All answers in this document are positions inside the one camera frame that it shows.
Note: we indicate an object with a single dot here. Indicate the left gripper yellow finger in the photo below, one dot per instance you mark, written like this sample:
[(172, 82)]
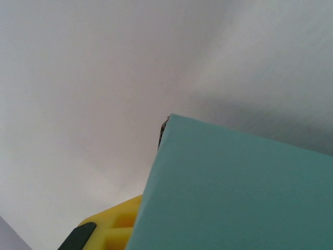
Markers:
[(109, 229)]

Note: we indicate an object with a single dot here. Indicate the teal paper box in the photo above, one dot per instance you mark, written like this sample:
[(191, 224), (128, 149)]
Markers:
[(234, 195)]

